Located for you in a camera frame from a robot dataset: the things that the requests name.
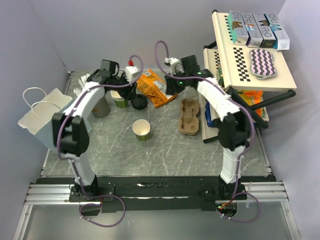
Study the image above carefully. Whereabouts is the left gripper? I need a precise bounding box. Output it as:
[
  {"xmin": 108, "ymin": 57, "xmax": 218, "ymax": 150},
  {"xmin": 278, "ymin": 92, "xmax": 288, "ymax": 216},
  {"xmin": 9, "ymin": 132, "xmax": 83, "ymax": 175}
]
[{"xmin": 111, "ymin": 71, "xmax": 138, "ymax": 101}]

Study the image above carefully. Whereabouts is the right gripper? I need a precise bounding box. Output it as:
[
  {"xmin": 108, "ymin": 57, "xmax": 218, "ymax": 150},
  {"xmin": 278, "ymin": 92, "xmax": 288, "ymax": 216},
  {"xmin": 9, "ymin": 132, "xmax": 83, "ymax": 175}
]
[{"xmin": 164, "ymin": 69, "xmax": 189, "ymax": 97}]

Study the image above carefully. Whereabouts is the green paper coffee cup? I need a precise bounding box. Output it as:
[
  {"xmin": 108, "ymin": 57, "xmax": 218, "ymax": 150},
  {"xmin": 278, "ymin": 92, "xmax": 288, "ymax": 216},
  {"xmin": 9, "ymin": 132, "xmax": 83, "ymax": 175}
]
[{"xmin": 132, "ymin": 119, "xmax": 151, "ymax": 142}]

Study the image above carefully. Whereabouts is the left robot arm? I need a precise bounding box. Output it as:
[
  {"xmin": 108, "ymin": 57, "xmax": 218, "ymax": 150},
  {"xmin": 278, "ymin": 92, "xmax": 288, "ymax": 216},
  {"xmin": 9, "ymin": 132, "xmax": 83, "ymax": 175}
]
[{"xmin": 51, "ymin": 59, "xmax": 143, "ymax": 201}]

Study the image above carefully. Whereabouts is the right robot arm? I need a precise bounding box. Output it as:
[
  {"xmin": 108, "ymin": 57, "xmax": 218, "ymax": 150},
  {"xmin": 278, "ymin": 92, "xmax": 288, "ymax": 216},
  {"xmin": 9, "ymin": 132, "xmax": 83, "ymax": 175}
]
[{"xmin": 164, "ymin": 55, "xmax": 254, "ymax": 199}]

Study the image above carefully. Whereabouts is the white wrapped straws bundle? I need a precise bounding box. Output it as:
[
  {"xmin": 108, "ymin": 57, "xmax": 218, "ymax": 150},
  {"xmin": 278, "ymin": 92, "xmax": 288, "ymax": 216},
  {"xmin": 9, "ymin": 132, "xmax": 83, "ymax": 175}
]
[{"xmin": 73, "ymin": 73, "xmax": 90, "ymax": 97}]

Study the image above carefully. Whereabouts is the stack of green paper cups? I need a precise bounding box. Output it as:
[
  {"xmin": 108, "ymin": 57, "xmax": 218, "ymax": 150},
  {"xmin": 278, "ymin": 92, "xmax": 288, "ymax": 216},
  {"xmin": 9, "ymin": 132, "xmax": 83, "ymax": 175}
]
[{"xmin": 110, "ymin": 90, "xmax": 128, "ymax": 109}]

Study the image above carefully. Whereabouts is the green small box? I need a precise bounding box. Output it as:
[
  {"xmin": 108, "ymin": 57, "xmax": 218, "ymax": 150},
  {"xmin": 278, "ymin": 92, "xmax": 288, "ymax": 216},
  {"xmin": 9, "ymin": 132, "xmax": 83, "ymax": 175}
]
[{"xmin": 216, "ymin": 66, "xmax": 224, "ymax": 87}]

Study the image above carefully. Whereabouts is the grey straw holder cup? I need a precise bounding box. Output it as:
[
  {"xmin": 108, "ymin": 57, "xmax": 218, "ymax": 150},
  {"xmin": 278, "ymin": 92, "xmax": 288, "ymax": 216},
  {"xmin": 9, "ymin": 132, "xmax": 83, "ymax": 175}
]
[{"xmin": 91, "ymin": 96, "xmax": 111, "ymax": 118}]

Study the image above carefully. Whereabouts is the orange snack bag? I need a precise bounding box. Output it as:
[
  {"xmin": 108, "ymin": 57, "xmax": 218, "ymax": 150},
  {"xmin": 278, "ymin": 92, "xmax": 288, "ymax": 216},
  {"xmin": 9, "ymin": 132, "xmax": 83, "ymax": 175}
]
[{"xmin": 137, "ymin": 68, "xmax": 178, "ymax": 108}]

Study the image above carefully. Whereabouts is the stack of black cup lids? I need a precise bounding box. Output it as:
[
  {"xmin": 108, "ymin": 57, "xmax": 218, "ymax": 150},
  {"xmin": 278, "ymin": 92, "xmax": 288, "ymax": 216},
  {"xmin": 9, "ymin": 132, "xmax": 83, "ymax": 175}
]
[{"xmin": 130, "ymin": 94, "xmax": 148, "ymax": 110}]

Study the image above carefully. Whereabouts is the blue Doritos chip bag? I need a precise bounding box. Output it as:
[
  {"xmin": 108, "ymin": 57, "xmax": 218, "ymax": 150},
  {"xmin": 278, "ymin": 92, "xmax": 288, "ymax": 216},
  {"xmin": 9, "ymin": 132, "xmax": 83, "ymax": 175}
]
[{"xmin": 204, "ymin": 102, "xmax": 214, "ymax": 128}]

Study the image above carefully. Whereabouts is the brown cardboard cup carrier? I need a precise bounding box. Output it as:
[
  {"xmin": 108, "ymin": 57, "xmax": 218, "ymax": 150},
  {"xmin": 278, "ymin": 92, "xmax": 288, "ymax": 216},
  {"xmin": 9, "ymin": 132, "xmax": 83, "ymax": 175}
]
[{"xmin": 178, "ymin": 98, "xmax": 200, "ymax": 136}]

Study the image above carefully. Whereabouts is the teal silver box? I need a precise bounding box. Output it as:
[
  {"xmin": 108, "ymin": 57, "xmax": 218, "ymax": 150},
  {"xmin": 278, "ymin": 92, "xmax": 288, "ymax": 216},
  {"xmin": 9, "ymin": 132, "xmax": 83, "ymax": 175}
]
[{"xmin": 227, "ymin": 10, "xmax": 249, "ymax": 46}]

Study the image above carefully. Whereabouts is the beige black shelf rack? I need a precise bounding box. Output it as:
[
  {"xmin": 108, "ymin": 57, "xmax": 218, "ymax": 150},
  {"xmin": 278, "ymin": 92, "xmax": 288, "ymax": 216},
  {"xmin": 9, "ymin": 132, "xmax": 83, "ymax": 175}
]
[{"xmin": 203, "ymin": 9, "xmax": 297, "ymax": 129}]

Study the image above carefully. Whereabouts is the orange chip bag on shelf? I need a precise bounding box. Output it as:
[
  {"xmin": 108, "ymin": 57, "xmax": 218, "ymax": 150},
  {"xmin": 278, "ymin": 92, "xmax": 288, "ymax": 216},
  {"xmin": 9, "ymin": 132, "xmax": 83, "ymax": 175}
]
[{"xmin": 243, "ymin": 90, "xmax": 266, "ymax": 118}]

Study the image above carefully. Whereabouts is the silver blue box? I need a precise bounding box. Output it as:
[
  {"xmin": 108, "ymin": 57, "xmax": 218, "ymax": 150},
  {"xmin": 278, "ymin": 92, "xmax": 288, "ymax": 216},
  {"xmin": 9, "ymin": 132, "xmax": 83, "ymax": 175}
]
[{"xmin": 241, "ymin": 12, "xmax": 263, "ymax": 48}]

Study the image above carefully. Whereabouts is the pink black striped sponge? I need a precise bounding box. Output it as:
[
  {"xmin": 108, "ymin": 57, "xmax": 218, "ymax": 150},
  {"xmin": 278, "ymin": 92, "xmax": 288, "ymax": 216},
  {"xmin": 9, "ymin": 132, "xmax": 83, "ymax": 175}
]
[{"xmin": 249, "ymin": 48, "xmax": 278, "ymax": 80}]

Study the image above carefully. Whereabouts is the blue white paper bag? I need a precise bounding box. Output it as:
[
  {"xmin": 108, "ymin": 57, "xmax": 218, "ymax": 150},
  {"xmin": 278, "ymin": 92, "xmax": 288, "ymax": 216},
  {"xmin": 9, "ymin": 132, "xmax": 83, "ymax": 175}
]
[{"xmin": 18, "ymin": 86, "xmax": 100, "ymax": 162}]

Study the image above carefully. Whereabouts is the black silver box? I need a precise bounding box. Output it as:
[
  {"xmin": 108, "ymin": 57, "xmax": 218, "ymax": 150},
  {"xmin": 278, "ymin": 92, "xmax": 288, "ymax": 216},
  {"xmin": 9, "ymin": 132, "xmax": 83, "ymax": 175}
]
[{"xmin": 252, "ymin": 13, "xmax": 277, "ymax": 49}]

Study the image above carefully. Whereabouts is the white blue box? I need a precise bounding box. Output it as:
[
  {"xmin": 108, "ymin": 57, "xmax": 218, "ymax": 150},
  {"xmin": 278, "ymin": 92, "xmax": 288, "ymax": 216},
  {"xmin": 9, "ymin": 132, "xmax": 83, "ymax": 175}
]
[{"xmin": 264, "ymin": 12, "xmax": 290, "ymax": 51}]

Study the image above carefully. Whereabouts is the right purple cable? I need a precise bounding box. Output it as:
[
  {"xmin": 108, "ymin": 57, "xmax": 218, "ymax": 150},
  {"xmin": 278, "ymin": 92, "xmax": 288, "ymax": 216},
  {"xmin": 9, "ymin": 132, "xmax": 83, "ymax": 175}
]
[{"xmin": 154, "ymin": 41, "xmax": 262, "ymax": 223}]

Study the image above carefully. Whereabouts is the purple cable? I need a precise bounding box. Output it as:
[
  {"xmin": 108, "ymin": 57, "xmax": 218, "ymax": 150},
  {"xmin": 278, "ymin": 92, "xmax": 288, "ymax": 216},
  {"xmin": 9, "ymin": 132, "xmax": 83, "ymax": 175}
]
[
  {"xmin": 56, "ymin": 54, "xmax": 144, "ymax": 228},
  {"xmin": 154, "ymin": 41, "xmax": 262, "ymax": 223}
]

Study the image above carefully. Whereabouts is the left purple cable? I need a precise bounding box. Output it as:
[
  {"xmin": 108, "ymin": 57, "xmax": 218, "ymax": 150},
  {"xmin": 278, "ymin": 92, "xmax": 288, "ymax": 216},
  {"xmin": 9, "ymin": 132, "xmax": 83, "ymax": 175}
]
[{"xmin": 56, "ymin": 54, "xmax": 144, "ymax": 228}]

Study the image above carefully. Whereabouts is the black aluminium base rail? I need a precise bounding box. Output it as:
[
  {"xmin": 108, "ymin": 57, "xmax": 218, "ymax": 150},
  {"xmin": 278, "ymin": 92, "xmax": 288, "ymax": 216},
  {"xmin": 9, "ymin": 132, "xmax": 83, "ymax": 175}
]
[{"xmin": 24, "ymin": 174, "xmax": 289, "ymax": 216}]

